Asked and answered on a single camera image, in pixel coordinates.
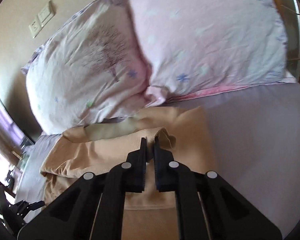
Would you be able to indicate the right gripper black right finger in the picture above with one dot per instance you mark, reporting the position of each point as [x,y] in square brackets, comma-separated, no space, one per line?
[208,207]

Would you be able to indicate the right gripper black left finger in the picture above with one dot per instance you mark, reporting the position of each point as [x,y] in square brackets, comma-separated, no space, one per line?
[92,207]

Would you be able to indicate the tan garment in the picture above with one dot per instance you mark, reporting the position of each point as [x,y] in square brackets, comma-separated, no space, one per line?
[99,147]

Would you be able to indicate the lavender bed sheet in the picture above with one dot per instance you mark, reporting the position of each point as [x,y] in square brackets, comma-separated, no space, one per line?
[255,136]

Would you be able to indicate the dark flat screen monitor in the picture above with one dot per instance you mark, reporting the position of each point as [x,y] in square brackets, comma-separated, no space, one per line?
[11,130]

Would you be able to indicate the pink pillow with tree print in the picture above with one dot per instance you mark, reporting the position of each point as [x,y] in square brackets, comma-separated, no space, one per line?
[88,71]

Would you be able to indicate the pink pillow with flower print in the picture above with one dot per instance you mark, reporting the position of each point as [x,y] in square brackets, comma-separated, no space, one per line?
[197,48]

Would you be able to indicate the white wall switch plate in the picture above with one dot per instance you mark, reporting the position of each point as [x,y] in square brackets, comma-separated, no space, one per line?
[41,19]

